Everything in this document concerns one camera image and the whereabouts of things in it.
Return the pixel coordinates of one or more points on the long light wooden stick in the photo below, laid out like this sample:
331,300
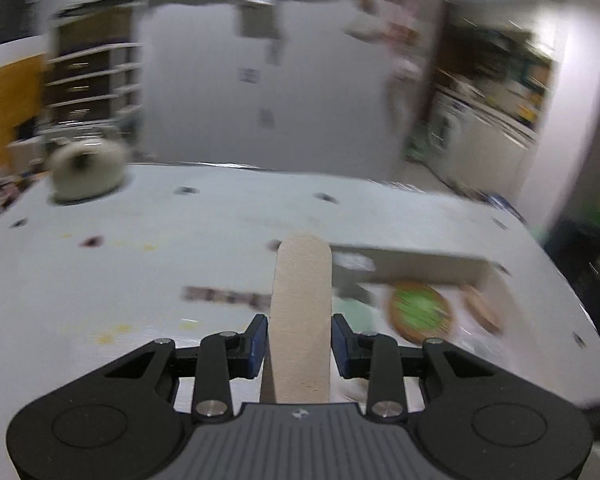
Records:
300,310

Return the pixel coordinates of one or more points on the cream cat-shaped ceramic ornament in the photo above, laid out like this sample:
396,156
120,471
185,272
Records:
87,170

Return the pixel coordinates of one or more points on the grey wall switch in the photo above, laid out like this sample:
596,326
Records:
249,75

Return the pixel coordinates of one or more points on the small wall organiser box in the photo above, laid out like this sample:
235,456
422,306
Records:
257,10

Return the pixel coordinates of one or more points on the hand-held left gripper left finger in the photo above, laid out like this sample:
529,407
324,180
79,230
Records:
257,345

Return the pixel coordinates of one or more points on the white cardboard box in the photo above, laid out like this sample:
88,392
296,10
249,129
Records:
430,270

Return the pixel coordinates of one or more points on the white washing machine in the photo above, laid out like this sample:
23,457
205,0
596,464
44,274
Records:
447,127

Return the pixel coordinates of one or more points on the black cloth on chair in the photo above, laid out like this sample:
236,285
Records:
580,255

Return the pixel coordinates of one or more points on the green patterned bag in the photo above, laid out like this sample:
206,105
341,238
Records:
417,145

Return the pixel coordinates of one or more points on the cork coaster with green print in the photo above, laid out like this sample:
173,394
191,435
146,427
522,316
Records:
421,312

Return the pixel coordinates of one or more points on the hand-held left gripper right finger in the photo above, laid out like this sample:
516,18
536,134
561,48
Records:
340,345

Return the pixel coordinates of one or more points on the white hanging plastic bag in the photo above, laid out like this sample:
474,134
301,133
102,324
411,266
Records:
370,25

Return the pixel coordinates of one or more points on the brown wooden paddle piece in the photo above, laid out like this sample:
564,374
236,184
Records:
482,310

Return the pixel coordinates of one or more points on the white lower kitchen cabinets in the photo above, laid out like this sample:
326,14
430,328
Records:
500,150

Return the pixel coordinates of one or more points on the white cabinet with dark drawers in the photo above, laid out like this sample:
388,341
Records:
92,87

